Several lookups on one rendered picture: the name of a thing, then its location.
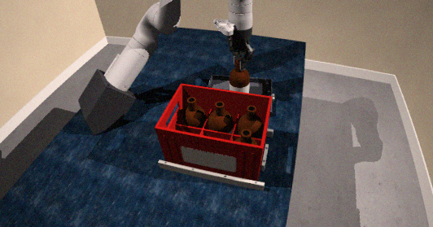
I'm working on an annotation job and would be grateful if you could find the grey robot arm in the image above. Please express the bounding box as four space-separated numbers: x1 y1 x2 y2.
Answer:
104 0 252 91

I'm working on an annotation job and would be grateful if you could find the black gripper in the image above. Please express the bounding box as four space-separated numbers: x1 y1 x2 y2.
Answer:
226 27 255 71

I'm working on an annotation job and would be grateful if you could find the red crate with dividers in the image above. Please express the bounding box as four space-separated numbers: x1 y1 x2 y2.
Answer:
162 85 272 181

